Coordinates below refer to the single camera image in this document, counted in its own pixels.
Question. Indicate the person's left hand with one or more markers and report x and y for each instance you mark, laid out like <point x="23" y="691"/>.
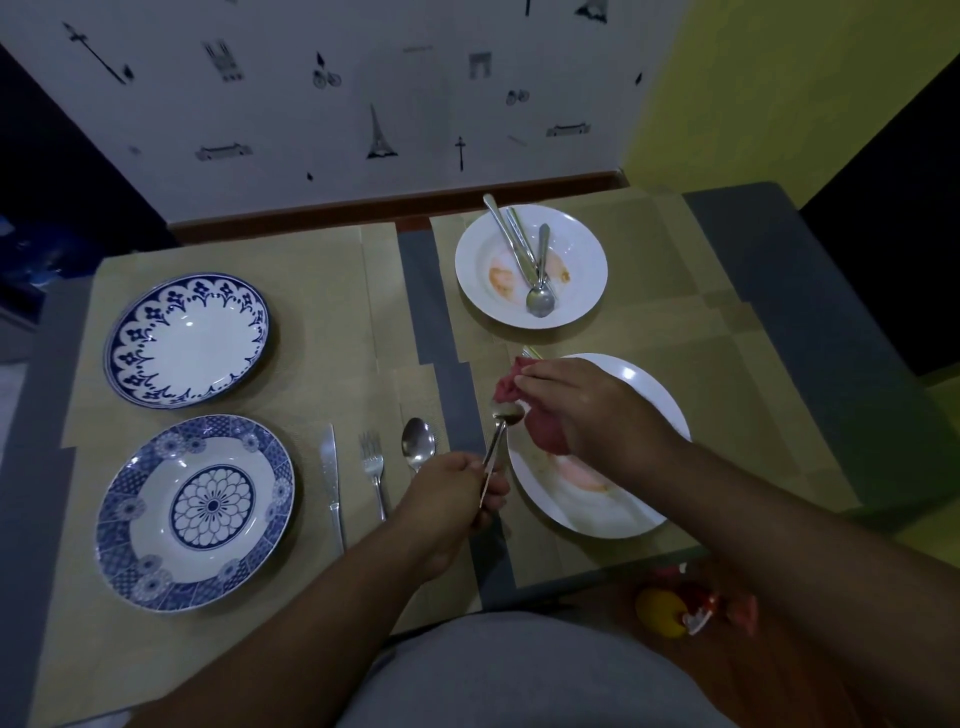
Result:
<point x="442" y="510"/>

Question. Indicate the person's right hand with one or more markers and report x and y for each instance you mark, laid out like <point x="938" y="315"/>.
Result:
<point x="607" y="420"/>

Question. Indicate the red cleaning cloth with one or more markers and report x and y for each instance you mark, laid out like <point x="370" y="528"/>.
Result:
<point x="544" y="435"/>

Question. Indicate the steel spoon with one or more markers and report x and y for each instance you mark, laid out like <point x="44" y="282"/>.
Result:
<point x="540" y="302"/>
<point x="506" y="414"/>
<point x="418" y="442"/>

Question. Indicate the steel fork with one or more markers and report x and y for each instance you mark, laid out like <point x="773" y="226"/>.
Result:
<point x="371" y="450"/>
<point x="517" y="225"/>

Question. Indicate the white plate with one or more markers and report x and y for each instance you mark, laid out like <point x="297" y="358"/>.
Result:
<point x="600" y="517"/>
<point x="577" y="262"/>

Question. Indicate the pile of steel cutlery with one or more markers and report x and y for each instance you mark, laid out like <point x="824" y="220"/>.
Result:
<point x="531" y="351"/>

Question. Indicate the steel knife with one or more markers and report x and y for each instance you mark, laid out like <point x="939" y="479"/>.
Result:
<point x="330" y="465"/>
<point x="495" y="214"/>

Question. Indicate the blue geometric rim plate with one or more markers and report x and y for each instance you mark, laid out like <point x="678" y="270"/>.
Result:
<point x="212" y="508"/>

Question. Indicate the blue floral rim plate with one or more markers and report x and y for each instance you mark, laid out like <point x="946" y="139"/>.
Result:
<point x="187" y="345"/>

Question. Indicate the person's right forearm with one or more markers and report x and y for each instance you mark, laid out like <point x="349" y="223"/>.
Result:
<point x="810" y="570"/>

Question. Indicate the person's left forearm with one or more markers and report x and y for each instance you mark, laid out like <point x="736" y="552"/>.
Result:
<point x="300" y="645"/>

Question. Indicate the person's grey shirt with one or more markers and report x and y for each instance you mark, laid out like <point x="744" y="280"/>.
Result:
<point x="540" y="675"/>

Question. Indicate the beige woven placemat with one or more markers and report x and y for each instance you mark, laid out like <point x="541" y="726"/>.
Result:
<point x="322" y="315"/>
<point x="660" y="255"/>
<point x="90" y="660"/>
<point x="750" y="420"/>

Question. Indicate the yellow red toy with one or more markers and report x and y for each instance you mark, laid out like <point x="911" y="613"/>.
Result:
<point x="742" y="611"/>

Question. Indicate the brown wooden baseboard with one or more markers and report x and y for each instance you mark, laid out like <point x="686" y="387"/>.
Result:
<point x="337" y="214"/>

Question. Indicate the black furniture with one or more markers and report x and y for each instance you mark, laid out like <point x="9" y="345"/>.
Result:
<point x="892" y="247"/>

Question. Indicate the blue water jug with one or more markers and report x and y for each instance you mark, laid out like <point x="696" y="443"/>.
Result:
<point x="30" y="262"/>

